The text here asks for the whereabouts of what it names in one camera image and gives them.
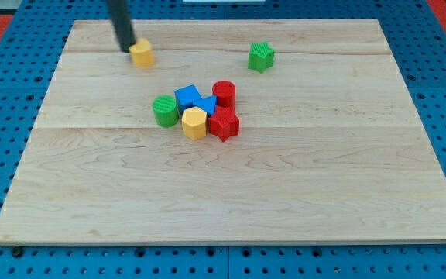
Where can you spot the yellow heart block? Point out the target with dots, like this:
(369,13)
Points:
(142,53)

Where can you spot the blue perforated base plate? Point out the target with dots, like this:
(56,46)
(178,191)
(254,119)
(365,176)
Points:
(30,49)

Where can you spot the yellow hexagon block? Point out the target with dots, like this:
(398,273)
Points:
(194,123)

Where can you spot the red star block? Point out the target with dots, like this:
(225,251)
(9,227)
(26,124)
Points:
(224,123)

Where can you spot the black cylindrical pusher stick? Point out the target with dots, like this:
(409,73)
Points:
(121,21)

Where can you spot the blue triangle block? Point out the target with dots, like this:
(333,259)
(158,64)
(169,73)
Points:
(207,104)

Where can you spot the blue cube block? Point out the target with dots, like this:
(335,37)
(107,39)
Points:
(186,97)

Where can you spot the green cylinder block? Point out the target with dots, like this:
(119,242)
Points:
(165,111)

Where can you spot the green star block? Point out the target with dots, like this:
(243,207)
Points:
(260,57)

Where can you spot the light wooden board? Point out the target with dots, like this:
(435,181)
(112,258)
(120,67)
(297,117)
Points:
(330,151)

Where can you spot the red cylinder block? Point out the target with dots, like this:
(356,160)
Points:
(224,91)

